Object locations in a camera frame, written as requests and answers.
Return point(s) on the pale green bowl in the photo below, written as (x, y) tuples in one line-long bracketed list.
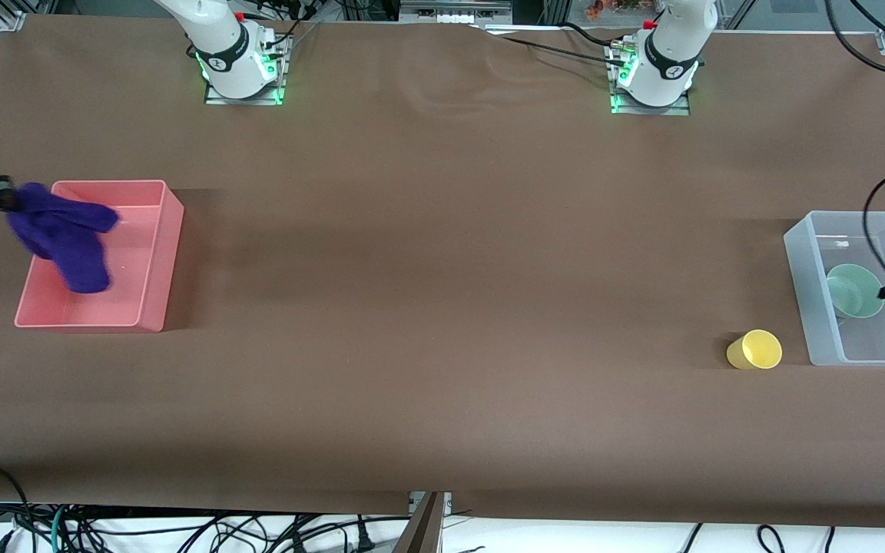
[(853, 296)]

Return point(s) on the purple cloth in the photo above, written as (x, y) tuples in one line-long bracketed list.
[(66, 238)]

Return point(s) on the yellow plastic cup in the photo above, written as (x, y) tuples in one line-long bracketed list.
[(756, 350)]

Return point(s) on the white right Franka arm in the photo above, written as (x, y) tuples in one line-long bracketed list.
[(220, 34)]

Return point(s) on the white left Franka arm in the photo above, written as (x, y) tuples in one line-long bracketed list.
[(669, 46)]

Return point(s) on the translucent plastic bin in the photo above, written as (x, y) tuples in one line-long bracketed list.
[(819, 307)]

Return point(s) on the pink plastic bin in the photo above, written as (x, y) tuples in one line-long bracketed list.
[(143, 261)]

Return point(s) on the orange background objects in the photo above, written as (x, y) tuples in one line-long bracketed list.
[(600, 8)]

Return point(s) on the white power strip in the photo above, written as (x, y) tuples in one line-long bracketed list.
[(454, 11)]

